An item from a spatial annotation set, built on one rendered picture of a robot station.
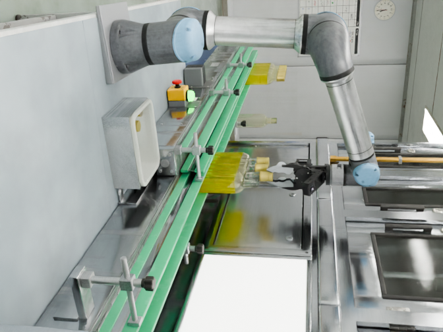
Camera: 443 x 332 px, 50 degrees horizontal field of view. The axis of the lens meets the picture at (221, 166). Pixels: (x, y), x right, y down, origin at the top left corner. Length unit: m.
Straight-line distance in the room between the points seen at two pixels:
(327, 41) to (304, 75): 6.27
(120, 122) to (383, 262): 0.89
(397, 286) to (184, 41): 0.91
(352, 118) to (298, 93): 6.30
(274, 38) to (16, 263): 0.91
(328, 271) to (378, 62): 6.33
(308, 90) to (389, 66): 1.22
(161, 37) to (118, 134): 0.29
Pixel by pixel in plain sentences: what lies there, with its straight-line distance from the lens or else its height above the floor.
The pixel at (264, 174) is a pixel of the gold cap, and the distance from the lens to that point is 1.65.
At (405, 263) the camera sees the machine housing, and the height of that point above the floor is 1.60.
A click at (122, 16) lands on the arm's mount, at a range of 1.50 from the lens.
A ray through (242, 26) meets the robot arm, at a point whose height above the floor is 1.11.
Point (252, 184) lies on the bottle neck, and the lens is 1.60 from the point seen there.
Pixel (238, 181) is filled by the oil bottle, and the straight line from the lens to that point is 1.59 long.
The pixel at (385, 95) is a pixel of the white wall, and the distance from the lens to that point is 7.78.
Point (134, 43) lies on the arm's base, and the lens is 1.37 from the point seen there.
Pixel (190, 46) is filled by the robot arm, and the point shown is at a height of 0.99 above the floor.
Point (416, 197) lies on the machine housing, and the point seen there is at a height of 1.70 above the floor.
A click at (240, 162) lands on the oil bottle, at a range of 1.70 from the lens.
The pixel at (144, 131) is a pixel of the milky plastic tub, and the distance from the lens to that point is 1.50.
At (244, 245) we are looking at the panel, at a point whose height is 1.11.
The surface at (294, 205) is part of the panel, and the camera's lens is 1.74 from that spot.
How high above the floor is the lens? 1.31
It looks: 10 degrees down
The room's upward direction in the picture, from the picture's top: 91 degrees clockwise
